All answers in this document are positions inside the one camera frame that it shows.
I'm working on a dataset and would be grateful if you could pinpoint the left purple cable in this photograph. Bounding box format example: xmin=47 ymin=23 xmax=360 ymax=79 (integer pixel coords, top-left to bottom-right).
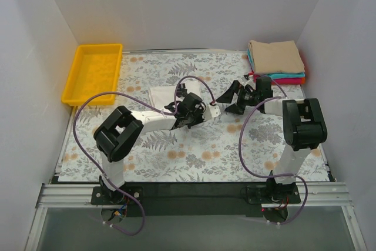
xmin=73 ymin=76 xmax=147 ymax=236

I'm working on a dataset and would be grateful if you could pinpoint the beige folded t shirt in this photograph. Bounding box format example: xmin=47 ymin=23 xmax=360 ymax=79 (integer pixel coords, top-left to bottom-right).
xmin=248 ymin=40 xmax=305 ymax=74

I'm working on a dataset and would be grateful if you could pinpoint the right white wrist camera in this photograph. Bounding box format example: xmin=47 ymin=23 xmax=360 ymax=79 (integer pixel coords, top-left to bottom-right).
xmin=243 ymin=72 xmax=259 ymax=82

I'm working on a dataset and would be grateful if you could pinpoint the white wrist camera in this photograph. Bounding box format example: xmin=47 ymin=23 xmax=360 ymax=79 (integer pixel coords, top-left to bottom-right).
xmin=203 ymin=104 xmax=221 ymax=122
xmin=243 ymin=72 xmax=259 ymax=82

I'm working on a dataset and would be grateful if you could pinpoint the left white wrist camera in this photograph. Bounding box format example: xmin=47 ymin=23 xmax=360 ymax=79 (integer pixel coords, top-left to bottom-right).
xmin=203 ymin=104 xmax=221 ymax=122

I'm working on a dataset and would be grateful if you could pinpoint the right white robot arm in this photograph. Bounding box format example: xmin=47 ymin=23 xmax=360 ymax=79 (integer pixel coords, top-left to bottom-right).
xmin=217 ymin=76 xmax=328 ymax=203

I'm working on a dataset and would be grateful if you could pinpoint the white t shirt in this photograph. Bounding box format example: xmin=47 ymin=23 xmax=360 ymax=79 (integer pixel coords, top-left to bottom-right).
xmin=149 ymin=81 xmax=200 ymax=110

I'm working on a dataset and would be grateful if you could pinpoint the teal folded t shirt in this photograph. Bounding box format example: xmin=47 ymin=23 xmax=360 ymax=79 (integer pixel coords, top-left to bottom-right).
xmin=247 ymin=49 xmax=306 ymax=79

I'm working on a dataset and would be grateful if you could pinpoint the aluminium frame rail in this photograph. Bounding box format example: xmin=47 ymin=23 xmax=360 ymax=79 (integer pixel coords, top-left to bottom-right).
xmin=25 ymin=182 xmax=367 ymax=250

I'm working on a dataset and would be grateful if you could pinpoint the yellow plastic bin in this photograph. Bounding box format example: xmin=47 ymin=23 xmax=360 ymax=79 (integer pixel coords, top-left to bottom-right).
xmin=61 ymin=43 xmax=123 ymax=106

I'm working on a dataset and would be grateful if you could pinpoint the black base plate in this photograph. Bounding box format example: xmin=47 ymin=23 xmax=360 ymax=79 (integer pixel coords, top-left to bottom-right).
xmin=90 ymin=182 xmax=304 ymax=217

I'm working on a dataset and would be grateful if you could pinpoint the floral patterned table mat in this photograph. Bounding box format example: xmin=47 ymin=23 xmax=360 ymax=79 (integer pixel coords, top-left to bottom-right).
xmin=58 ymin=52 xmax=330 ymax=183

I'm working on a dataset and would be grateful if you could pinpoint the pink folded t shirt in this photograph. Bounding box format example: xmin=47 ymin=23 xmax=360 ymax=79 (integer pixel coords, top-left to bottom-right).
xmin=252 ymin=73 xmax=305 ymax=85

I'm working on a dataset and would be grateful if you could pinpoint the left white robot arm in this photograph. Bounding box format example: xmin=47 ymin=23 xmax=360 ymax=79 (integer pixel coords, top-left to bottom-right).
xmin=93 ymin=92 xmax=219 ymax=204

